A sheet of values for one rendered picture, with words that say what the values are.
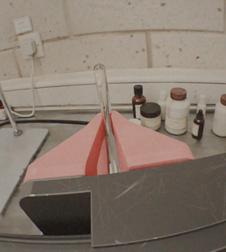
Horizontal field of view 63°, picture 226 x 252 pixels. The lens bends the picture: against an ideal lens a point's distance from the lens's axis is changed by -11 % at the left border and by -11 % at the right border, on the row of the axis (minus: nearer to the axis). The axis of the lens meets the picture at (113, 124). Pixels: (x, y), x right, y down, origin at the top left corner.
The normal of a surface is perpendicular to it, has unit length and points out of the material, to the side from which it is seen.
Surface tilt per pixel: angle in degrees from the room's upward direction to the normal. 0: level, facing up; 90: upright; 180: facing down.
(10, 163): 0
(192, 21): 90
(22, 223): 0
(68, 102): 90
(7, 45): 90
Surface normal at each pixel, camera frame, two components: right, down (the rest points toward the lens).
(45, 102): -0.18, 0.59
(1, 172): -0.12, -0.80
